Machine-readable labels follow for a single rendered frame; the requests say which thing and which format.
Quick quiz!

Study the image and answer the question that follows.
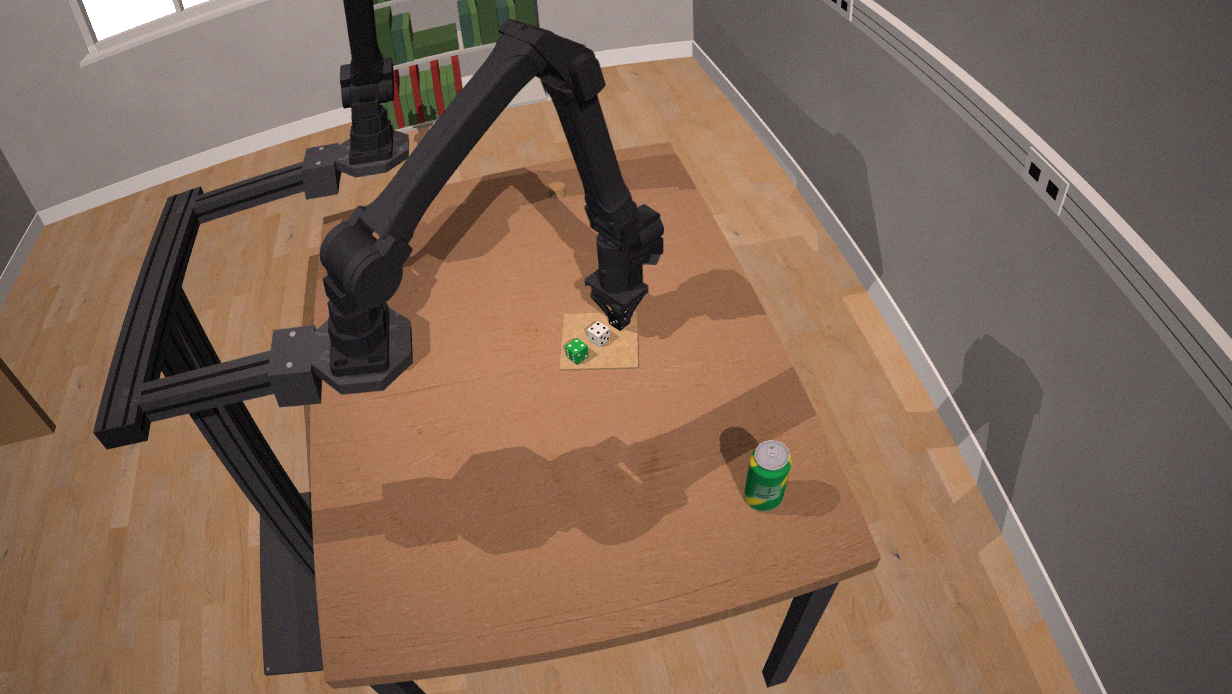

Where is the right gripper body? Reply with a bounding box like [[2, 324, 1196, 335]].
[[585, 261, 648, 312]]

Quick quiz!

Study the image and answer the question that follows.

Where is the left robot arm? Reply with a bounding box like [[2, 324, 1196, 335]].
[[340, 0, 394, 165]]

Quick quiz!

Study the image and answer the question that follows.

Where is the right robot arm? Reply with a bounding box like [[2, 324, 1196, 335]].
[[320, 18, 664, 377]]

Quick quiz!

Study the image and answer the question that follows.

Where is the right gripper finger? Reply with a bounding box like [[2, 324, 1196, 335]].
[[611, 296, 644, 328], [590, 292, 610, 317]]

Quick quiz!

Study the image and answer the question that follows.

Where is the white die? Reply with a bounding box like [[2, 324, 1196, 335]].
[[586, 320, 610, 348]]

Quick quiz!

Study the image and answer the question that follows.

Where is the green die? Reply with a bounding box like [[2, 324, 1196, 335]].
[[565, 338, 589, 365]]

